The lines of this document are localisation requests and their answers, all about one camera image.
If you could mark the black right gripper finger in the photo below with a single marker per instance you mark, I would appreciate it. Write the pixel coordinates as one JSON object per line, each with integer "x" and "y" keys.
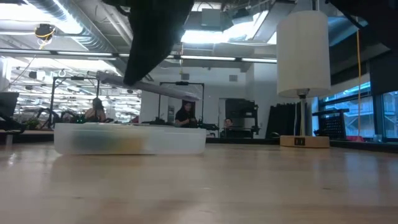
{"x": 155, "y": 37}

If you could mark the grey purple pen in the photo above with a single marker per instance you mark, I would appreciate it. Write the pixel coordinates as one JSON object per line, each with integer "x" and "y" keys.
{"x": 168, "y": 91}

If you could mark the clear pipette tip box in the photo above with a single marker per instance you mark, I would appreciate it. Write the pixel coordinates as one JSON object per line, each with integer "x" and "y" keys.
{"x": 174, "y": 140}

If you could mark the small green yellow item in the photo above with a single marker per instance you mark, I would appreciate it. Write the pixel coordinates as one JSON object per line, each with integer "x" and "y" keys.
{"x": 130, "y": 144}

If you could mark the linear ceiling light fixture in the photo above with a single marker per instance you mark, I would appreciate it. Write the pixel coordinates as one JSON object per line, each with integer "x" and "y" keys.
{"x": 217, "y": 58}

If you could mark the person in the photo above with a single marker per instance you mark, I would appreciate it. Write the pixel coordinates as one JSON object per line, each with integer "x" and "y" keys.
{"x": 186, "y": 116}
{"x": 95, "y": 113}
{"x": 228, "y": 122}

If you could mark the black shelving cart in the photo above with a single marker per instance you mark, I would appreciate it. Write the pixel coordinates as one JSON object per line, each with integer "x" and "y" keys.
{"x": 241, "y": 109}

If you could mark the green potted plant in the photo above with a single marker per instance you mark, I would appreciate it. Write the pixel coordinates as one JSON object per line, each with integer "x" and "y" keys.
{"x": 33, "y": 124}

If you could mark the white shade wooden base lamp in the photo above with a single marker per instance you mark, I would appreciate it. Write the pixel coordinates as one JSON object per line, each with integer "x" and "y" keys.
{"x": 303, "y": 53}

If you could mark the dark monitor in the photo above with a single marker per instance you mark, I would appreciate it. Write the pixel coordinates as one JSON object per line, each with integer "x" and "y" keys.
{"x": 7, "y": 104}

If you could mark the black curtain screen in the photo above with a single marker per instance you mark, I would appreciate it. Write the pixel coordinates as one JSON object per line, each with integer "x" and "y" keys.
{"x": 283, "y": 121}

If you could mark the black perforated crate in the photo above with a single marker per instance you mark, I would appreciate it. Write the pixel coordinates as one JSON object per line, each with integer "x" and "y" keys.
{"x": 332, "y": 126}

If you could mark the pink item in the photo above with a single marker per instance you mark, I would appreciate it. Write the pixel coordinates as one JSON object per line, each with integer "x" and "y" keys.
{"x": 354, "y": 138}

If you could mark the clear plastic cup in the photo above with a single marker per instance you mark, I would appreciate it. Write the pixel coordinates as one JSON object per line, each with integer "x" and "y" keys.
{"x": 377, "y": 138}

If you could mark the black rig frame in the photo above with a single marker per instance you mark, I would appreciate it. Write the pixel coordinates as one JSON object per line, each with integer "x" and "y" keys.
{"x": 74, "y": 77}
{"x": 182, "y": 83}

